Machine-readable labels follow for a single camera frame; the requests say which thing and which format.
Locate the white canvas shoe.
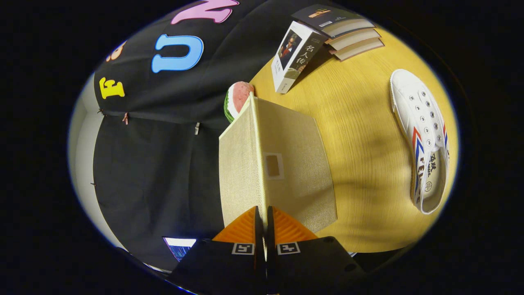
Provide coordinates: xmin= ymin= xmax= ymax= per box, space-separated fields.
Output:
xmin=389 ymin=69 xmax=450 ymax=215

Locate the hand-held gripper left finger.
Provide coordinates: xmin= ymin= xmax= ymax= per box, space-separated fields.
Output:
xmin=168 ymin=206 xmax=267 ymax=295

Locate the black cover book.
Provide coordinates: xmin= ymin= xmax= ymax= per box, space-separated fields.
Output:
xmin=291 ymin=4 xmax=375 ymax=38

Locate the brown spine book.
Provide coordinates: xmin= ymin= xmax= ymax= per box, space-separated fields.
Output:
xmin=330 ymin=38 xmax=385 ymax=62
xmin=325 ymin=28 xmax=381 ymax=51

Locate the laptop screen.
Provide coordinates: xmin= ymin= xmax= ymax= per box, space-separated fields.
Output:
xmin=163 ymin=236 xmax=197 ymax=263

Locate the white portrait cover book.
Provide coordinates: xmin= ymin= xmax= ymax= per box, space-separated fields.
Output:
xmin=271 ymin=20 xmax=328 ymax=94

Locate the beige fabric storage box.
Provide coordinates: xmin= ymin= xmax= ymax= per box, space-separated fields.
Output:
xmin=218 ymin=92 xmax=338 ymax=234

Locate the watermelon slice plush toy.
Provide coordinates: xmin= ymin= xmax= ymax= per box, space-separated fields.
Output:
xmin=224 ymin=81 xmax=255 ymax=123

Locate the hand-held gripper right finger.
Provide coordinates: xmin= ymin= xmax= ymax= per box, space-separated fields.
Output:
xmin=266 ymin=206 xmax=367 ymax=295

